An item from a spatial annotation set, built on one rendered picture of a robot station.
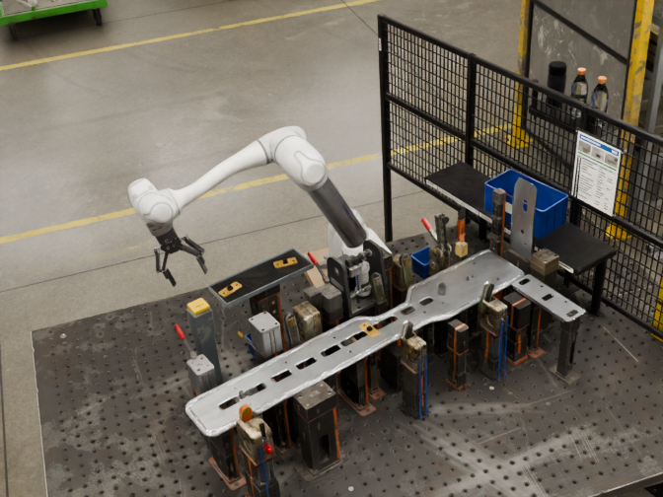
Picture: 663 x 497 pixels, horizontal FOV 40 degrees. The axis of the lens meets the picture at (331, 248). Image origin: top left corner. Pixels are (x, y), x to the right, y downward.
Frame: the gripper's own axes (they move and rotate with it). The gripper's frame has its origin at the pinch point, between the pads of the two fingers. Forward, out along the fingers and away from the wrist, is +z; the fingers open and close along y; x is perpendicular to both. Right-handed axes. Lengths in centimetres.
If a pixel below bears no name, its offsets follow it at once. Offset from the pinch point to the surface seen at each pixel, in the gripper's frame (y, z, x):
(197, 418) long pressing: 3, 25, -63
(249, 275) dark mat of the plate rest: 25.0, 4.2, -12.4
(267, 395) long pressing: 24, 31, -53
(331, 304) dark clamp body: 48, 26, -14
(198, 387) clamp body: 2, 21, -48
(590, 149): 156, 22, 22
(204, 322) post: 7.9, 7.9, -29.5
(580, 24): 195, 26, 219
